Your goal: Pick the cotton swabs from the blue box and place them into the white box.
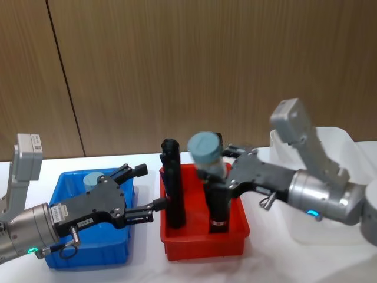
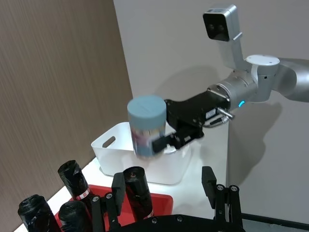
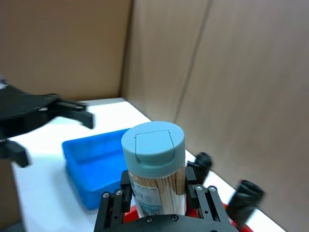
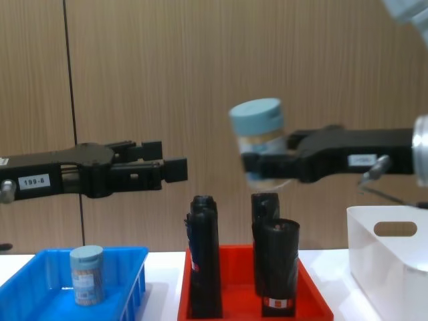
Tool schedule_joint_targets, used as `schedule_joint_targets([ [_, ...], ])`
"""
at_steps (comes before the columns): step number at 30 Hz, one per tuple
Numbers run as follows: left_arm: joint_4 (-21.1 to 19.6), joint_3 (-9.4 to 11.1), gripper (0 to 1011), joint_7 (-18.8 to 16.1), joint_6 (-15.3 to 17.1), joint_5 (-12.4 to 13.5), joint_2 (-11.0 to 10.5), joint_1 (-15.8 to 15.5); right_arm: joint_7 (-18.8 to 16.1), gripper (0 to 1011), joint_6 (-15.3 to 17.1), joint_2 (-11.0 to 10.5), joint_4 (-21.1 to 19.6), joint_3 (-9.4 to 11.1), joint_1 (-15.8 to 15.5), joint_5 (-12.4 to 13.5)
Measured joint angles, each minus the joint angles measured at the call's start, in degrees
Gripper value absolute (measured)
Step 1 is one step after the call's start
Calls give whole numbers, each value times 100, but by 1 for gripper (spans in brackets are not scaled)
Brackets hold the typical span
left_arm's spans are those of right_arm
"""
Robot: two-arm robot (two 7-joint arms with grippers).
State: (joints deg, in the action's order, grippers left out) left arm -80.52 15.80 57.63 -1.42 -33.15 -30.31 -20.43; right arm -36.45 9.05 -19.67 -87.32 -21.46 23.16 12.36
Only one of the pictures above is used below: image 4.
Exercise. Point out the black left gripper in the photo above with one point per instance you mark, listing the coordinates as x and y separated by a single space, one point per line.
67 167

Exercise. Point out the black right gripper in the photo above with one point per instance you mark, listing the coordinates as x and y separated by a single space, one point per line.
334 150

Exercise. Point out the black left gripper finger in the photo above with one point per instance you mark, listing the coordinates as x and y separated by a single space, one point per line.
175 170

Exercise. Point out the clear jar with blue lid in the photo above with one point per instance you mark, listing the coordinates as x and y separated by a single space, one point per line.
255 117
86 277

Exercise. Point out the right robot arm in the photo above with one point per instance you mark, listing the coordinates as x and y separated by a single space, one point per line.
421 150

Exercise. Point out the red plastic tray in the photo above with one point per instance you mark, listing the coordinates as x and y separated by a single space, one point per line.
239 284

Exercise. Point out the white plastic bin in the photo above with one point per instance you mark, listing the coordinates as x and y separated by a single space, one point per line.
391 267

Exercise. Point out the blue plastic tray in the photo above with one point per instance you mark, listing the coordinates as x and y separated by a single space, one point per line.
33 284

